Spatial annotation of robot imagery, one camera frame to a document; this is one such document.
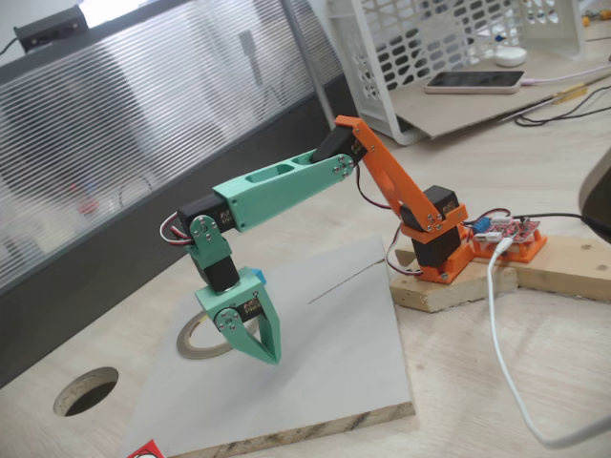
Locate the yellow handled screwdriver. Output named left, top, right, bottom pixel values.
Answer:
left=495, top=81, right=593, bottom=124

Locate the orange circuit board holder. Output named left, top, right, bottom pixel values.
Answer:
left=470, top=228, right=548, bottom=263

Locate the smartphone with pale case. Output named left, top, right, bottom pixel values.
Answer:
left=424, top=70, right=526, bottom=95

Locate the ribbed glass desk partition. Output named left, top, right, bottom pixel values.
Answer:
left=0, top=0, right=357, bottom=387

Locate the pale pink phone cable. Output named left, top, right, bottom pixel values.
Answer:
left=520, top=64, right=611, bottom=88

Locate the white earbuds case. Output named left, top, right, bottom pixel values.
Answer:
left=494, top=47, right=529, bottom=68

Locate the white chipboard panel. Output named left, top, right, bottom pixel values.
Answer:
left=116, top=236, right=416, bottom=458

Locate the brown cardboard sheet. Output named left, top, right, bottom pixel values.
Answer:
left=395, top=47, right=611, bottom=142

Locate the white USB cable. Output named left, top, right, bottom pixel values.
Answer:
left=485, top=238, right=611, bottom=449

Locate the white plastic lattice basket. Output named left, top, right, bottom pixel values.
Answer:
left=327, top=0, right=588, bottom=147

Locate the grey tape ring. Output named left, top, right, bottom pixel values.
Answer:
left=176, top=309, right=238, bottom=360

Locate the long wooden plank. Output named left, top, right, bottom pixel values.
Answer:
left=393, top=232, right=611, bottom=304

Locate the black power cable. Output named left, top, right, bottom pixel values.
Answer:
left=517, top=211, right=611, bottom=239

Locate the thin black cable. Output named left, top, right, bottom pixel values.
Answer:
left=514, top=71, right=611, bottom=128

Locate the black box device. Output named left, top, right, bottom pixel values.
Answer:
left=12, top=5, right=88, bottom=52

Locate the red cardboard box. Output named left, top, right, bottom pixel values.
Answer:
left=126, top=438, right=168, bottom=458

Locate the red controller circuit board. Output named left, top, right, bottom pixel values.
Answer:
left=470, top=214, right=543, bottom=244

